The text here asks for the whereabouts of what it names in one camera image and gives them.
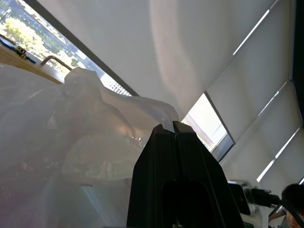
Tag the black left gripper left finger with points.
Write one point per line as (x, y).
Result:
(152, 180)

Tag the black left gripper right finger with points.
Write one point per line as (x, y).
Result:
(202, 180)

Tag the translucent white plastic bag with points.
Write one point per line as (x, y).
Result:
(71, 142)

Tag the narrow white roller blind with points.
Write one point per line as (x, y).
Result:
(268, 128)
(256, 64)
(285, 164)

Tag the person's dark-haired head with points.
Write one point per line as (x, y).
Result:
(294, 197)

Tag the wide white roller blind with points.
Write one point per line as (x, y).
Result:
(147, 45)

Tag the small beige block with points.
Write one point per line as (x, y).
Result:
(21, 52)

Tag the blue strip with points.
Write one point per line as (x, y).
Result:
(6, 42)

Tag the dark grey window frame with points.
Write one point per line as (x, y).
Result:
(78, 46)

